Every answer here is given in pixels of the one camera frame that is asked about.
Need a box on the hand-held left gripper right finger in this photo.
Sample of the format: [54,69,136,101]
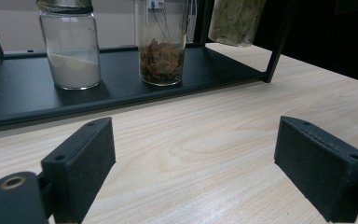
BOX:
[273,116,358,223]

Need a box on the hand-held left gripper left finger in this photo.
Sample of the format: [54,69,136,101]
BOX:
[40,117,117,224]

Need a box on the black two-tier metal rack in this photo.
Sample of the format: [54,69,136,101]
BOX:
[0,0,296,141]

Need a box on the metal-lid jar of white powder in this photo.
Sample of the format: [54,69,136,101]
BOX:
[36,0,103,91]

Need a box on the wooden-lid jar of brown spice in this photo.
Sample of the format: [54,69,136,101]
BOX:
[134,0,190,87]

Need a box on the tall wooden-lid jar of leaves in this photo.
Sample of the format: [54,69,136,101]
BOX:
[208,0,268,48]

